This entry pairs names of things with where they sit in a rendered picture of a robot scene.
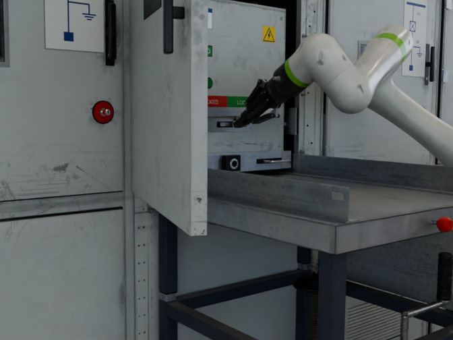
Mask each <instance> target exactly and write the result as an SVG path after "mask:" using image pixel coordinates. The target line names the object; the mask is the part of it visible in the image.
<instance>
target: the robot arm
mask: <svg viewBox="0 0 453 340"><path fill-rule="evenodd" d="M412 49H413V38H412V35H411V33H410V32H409V31H408V30H407V29H406V28H405V27H403V26H401V25H397V24H392V25H388V26H385V27H383V28H382V29H381V30H380V31H379V32H378V33H377V34H376V35H375V36H374V37H373V38H372V40H370V41H369V42H368V43H367V45H366V47H365V50H364V52H363V53H362V55H361V56H360V58H359V59H358V60H357V62H356V63H355V64H354V65H353V64H352V62H351V61H350V60H349V58H348V57H347V56H346V54H345V53H344V51H343V50H342V49H341V48H340V46H339V44H338V43H337V42H336V40H335V39H334V38H333V37H331V36H330V35H328V34H324V33H315V34H311V35H309V36H308V37H307V38H305V39H304V40H303V42H302V43H301V44H300V46H299V48H298V49H297V50H296V51H295V52H294V53H293V54H292V55H291V56H290V57H289V58H288V59H287V60H286V61H285V62H284V63H283V64H282V65H281V66H280V67H279V68H278V69H277V70H276V71H275V72H274V74H273V77H272V78H271V79H270V80H269V81H268V82H267V80H266V79H259V80H258V82H257V85H256V87H255V88H254V89H253V91H252V93H251V94H250V95H249V97H248V99H247V100H246V101H245V105H246V109H245V110H244V112H242V114H241V117H240V118H238V120H236V122H235V123H233V125H234V127H235V128H242V127H243V126H244V125H249V124H250V123H252V124H259V123H262V122H265V121H267V120H269V119H272V118H279V117H280V114H279V113H278V109H279V108H280V106H281V104H283V103H284V102H285V101H287V100H288V99H289V98H291V97H296V96H297V95H299V94H300V93H301V92H303V91H304V90H305V89H306V88H307V87H308V86H310V85H311V84H312V83H313V82H316V83H317V84H318V85H319V86H320V87H321V89H322V90H323V91H324V92H325V93H326V95H327V96H328V98H329V99H330V100H331V101H332V103H333V105H334V106H335V107H336V108H337V109H338V110H339V111H341V112H343V113H347V114H355V113H359V112H361V111H363V110H364V109H366V108H368V109H371V110H372V111H374V112H376V113H377V114H379V115H381V116H382V117H384V118H385V119H387V120H388V121H390V122H391V123H393V124H394V125H396V126H397V127H398V128H400V129H401V130H402V131H404V132H405V133H407V134H408V135H409V136H410V137H412V138H413V139H415V140H416V141H417V142H418V143H419V144H421V145H422V146H423V147H424V148H426V149H427V150H428V151H429V152H430V153H431V154H432V155H433V156H434V157H436V158H437V159H438V160H439V161H440V162H441V163H442V164H443V165H444V166H447V167H453V127H452V126H451V125H448V124H447V123H446V122H444V121H442V120H441V119H439V118H438V117H436V116H435V115H433V114H432V113H430V112H429V111H428V110H426V109H425V108H423V107H422V106H421V105H419V104H418V103H417V102H415V101H414V100H413V99H412V98H410V97H409V96H408V95H407V94H405V93H404V92H403V91H402V90H401V89H399V88H398V87H397V86H396V85H395V84H394V83H393V80H392V78H393V75H394V73H395V72H396V70H397V69H398V68H399V67H400V66H401V65H402V63H403V62H404V61H405V60H406V58H407V57H408V56H409V55H410V54H411V51H412ZM270 108H272V109H273V111H271V112H270V113H267V114H265V115H263V116H261V117H260V115H262V114H263V113H264V112H265V111H267V110H268V109H270ZM252 112H253V113H252Z"/></svg>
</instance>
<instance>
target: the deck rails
mask: <svg viewBox="0 0 453 340"><path fill-rule="evenodd" d="M293 175H298V176H303V177H314V178H320V179H330V180H336V181H346V182H352V183H362V184H367V185H373V186H384V187H389V188H400V189H406V190H416V191H422V192H432V193H438V194H448V195H453V167H447V166H438V165H422V164H414V163H398V162H390V161H375V160H366V159H350V158H342V157H326V156H318V155H309V154H299V173H295V174H293ZM349 188H350V187H346V186H336V185H331V184H325V183H316V182H310V181H301V180H295V179H285V178H280V177H270V176H265V175H256V174H250V173H240V172H235V171H225V170H220V169H210V168H208V187H207V196H208V197H212V198H218V199H222V200H228V201H232V202H238V203H242V204H248V205H252V206H258V207H262V208H269V209H272V210H279V211H282V212H286V213H293V214H296V215H303V216H306V217H313V218H317V219H323V220H327V221H334V222H337V223H344V224H348V223H356V222H359V219H352V218H349ZM333 192H338V193H343V194H344V200H337V199H333Z"/></svg>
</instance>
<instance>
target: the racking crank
mask: <svg viewBox="0 0 453 340"><path fill-rule="evenodd" d="M438 257H439V258H438V265H437V269H438V270H437V295H436V300H437V301H434V302H431V303H428V304H425V305H422V306H419V307H416V308H413V309H410V310H407V311H404V312H403V313H402V315H401V325H400V340H408V333H409V318H411V317H414V316H416V315H419V314H422V313H425V312H428V311H430V310H434V309H436V308H440V307H442V306H445V305H446V304H449V303H450V302H451V298H452V296H451V295H452V290H451V288H452V267H453V266H452V265H453V255H452V254H451V253H449V252H440V253H439V254H438Z"/></svg>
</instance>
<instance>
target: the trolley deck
mask: <svg viewBox="0 0 453 340"><path fill-rule="evenodd" d="M276 177H280V178H285V179H295V180H301V181H310V182H316V183H325V184H331V185H336V186H346V187H350V188H349V218H352V219H359V222H356V223H348V224H344V223H337V222H334V221H327V220H323V219H317V218H313V217H306V216H303V215H296V214H293V213H289V212H282V211H279V210H272V209H269V208H262V207H258V206H252V205H248V204H242V203H238V202H232V201H228V200H222V199H218V198H212V197H208V196H207V223H211V224H215V225H220V226H223V227H227V228H230V229H235V230H238V231H243V232H246V233H250V234H254V235H258V236H262V237H266V238H269V239H274V240H277V241H280V242H284V243H288V244H292V245H296V246H300V247H303V248H308V249H311V250H316V251H318V252H323V253H327V254H331V255H335V256H336V255H340V254H346V253H349V252H355V251H358V250H364V249H368V248H374V247H377V246H382V245H386V244H392V243H396V242H401V241H405V240H409V239H415V238H418V237H424V236H427V235H433V234H436V233H442V231H440V230H439V229H438V228H437V226H436V225H432V224H431V220H433V221H437V220H438V219H440V218H441V217H448V218H450V219H451V220H452V222H453V195H448V194H438V193H432V192H422V191H416V190H406V189H400V188H389V187H384V186H373V185H367V184H362V183H352V182H346V181H336V180H330V179H320V178H314V177H303V176H298V175H285V176H276Z"/></svg>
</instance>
